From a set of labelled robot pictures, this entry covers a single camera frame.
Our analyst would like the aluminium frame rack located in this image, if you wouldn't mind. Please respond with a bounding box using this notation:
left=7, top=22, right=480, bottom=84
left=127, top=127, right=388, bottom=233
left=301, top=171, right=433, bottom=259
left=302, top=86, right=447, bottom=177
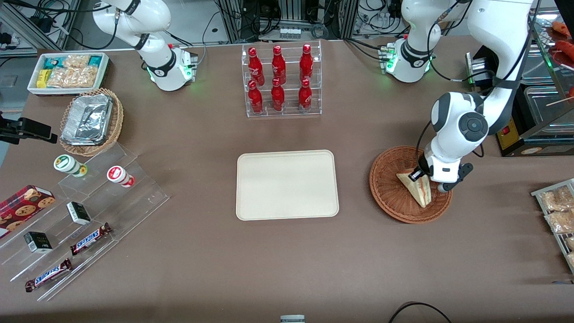
left=215, top=0, right=359, bottom=43

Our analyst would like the light wicker basket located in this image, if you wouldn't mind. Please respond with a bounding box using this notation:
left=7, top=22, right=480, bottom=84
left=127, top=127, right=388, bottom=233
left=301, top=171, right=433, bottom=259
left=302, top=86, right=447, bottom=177
left=59, top=88, right=124, bottom=157

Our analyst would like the triangle sandwich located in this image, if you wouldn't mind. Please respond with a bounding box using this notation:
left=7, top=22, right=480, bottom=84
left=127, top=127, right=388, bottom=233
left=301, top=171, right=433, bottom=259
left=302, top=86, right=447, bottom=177
left=396, top=172, right=432, bottom=208

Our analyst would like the brown wicker basket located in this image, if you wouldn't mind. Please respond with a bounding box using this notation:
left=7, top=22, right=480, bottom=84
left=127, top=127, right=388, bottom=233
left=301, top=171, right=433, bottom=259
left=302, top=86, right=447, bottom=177
left=370, top=146, right=453, bottom=224

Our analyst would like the metal wire rack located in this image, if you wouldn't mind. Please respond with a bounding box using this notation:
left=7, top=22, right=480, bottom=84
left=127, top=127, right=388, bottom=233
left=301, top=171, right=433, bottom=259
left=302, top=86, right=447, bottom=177
left=531, top=179, right=574, bottom=275

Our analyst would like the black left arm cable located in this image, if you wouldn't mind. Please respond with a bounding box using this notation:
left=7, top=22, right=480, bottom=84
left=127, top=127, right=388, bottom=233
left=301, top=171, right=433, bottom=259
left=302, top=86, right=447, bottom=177
left=416, top=0, right=539, bottom=158

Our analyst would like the red cola bottle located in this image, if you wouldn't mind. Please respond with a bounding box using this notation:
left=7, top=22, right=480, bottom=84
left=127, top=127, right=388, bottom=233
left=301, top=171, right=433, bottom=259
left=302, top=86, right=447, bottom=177
left=271, top=45, right=287, bottom=85
left=248, top=47, right=265, bottom=87
left=298, top=78, right=313, bottom=112
left=300, top=44, right=314, bottom=82
left=248, top=80, right=264, bottom=114
left=271, top=78, right=286, bottom=113

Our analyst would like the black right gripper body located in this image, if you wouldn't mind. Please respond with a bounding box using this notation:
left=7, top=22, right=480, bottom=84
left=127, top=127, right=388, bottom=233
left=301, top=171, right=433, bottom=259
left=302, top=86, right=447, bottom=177
left=0, top=112, right=21, bottom=145

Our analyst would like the clear cracker pack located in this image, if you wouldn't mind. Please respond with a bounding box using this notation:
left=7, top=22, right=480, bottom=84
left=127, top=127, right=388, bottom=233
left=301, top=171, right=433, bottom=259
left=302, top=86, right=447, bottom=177
left=72, top=66, right=99, bottom=88
left=47, top=67, right=74, bottom=88
left=63, top=55, right=90, bottom=69

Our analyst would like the red lid yogurt cup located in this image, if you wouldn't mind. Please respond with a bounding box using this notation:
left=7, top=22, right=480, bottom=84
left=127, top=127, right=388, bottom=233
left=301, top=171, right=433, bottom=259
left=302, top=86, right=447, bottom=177
left=107, top=166, right=135, bottom=188

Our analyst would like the stack of foil trays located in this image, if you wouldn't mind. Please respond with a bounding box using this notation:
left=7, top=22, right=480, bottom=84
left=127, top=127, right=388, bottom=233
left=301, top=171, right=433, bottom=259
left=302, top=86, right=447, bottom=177
left=61, top=94, right=113, bottom=146

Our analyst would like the green lid yogurt cup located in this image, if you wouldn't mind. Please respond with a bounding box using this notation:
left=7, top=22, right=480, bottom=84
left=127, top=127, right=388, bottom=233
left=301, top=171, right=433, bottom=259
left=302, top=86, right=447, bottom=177
left=54, top=154, right=88, bottom=178

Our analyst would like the white snack bin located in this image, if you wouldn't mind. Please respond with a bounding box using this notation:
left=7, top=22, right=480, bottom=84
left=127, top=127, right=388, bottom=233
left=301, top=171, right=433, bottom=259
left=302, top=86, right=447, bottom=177
left=27, top=52, right=110, bottom=97

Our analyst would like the cream plastic tray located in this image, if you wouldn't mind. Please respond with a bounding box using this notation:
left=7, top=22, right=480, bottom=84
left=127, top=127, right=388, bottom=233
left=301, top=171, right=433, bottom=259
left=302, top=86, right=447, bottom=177
left=236, top=150, right=339, bottom=221

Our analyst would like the clear acrylic bottle rack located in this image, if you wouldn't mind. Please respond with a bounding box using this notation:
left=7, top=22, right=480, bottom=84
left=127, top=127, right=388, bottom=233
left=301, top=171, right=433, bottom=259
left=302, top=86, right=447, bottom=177
left=241, top=40, right=322, bottom=118

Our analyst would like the small black box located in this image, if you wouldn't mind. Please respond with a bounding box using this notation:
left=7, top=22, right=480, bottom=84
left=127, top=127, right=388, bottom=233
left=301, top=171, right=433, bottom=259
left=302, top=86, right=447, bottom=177
left=23, top=231, right=53, bottom=254
left=66, top=201, right=91, bottom=226

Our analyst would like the clear acrylic tiered shelf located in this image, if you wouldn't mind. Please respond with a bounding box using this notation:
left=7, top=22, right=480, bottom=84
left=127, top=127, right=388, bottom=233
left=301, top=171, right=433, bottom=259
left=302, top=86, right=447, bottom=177
left=0, top=143, right=170, bottom=302

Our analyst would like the black floor cable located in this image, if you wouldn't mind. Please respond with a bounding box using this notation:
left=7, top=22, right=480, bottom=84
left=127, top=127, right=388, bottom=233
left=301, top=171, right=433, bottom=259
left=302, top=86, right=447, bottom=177
left=388, top=302, right=453, bottom=323

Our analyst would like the Snickers bar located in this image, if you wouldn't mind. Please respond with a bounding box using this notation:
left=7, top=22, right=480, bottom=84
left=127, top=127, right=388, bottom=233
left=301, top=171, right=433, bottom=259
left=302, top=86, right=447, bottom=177
left=25, top=258, right=73, bottom=293
left=70, top=223, right=113, bottom=256

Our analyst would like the red chocolate chip cookie box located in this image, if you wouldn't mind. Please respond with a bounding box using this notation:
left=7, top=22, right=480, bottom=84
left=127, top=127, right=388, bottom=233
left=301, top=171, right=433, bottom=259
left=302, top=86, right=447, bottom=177
left=0, top=185, right=56, bottom=238

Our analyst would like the silver box with green light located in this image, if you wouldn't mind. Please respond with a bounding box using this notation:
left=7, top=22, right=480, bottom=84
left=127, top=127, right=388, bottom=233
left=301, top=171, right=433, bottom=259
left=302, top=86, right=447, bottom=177
left=465, top=52, right=494, bottom=88

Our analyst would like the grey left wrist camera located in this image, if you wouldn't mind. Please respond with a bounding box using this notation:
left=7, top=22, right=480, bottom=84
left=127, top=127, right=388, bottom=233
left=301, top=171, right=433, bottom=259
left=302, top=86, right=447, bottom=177
left=437, top=163, right=474, bottom=193

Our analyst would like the black food warmer appliance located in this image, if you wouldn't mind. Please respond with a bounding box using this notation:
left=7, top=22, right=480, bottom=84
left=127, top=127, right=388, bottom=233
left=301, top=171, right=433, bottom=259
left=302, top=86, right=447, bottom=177
left=466, top=9, right=574, bottom=157

